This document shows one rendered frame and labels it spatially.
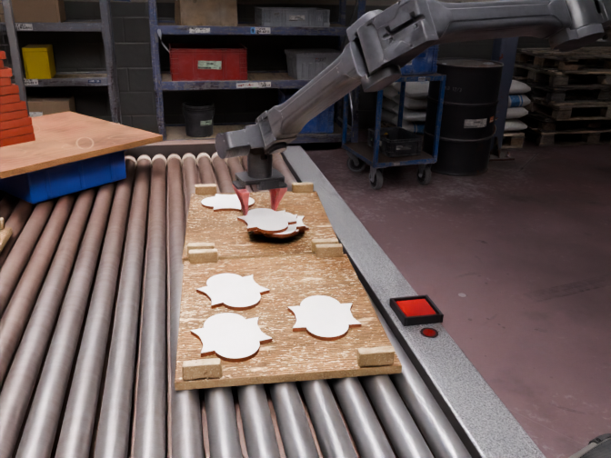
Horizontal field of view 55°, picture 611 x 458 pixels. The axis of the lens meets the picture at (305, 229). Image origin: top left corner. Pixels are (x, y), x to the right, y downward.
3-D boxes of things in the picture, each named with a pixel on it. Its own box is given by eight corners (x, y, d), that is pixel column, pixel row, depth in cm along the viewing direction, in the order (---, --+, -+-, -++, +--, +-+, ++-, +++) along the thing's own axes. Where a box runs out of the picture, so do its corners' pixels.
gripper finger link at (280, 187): (287, 216, 140) (288, 179, 136) (258, 220, 137) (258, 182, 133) (276, 206, 146) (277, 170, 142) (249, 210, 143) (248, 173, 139)
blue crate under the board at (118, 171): (71, 159, 196) (67, 129, 192) (129, 178, 178) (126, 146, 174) (-25, 181, 173) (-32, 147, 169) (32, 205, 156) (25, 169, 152)
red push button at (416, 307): (424, 304, 114) (425, 298, 114) (436, 321, 109) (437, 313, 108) (395, 307, 113) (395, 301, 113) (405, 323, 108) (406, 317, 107)
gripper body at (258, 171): (285, 184, 137) (285, 154, 134) (243, 189, 133) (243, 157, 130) (275, 175, 142) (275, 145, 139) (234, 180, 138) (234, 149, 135)
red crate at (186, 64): (241, 74, 560) (241, 43, 549) (247, 81, 520) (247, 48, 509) (170, 74, 546) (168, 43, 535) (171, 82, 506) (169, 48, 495)
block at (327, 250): (341, 253, 130) (342, 242, 129) (343, 257, 128) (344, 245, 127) (315, 254, 129) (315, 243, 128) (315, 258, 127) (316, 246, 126)
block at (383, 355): (391, 359, 94) (393, 343, 93) (395, 365, 92) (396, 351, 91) (355, 361, 93) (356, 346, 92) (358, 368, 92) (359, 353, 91)
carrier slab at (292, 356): (345, 260, 130) (346, 253, 130) (401, 373, 93) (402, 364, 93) (184, 267, 125) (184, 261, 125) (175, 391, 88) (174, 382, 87)
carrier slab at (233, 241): (315, 195, 168) (316, 190, 168) (343, 258, 131) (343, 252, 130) (191, 198, 164) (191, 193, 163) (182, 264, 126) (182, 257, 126)
